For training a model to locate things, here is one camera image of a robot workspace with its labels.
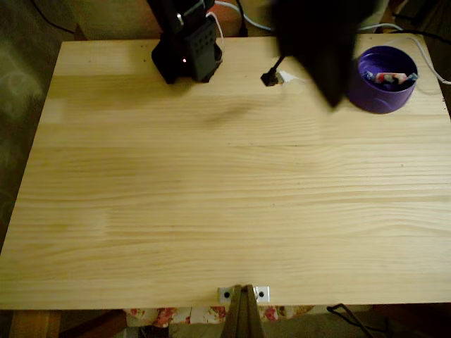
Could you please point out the white red blue candy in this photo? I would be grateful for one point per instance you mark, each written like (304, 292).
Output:
(387, 77)

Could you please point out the purple bowl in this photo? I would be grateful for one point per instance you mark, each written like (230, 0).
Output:
(384, 91)

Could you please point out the white tape piece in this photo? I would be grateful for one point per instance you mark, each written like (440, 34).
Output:
(287, 76)

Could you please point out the floral cloth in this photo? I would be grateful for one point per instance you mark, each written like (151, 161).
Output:
(211, 315)

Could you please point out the metal mounting bracket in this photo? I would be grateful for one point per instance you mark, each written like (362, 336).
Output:
(262, 294)

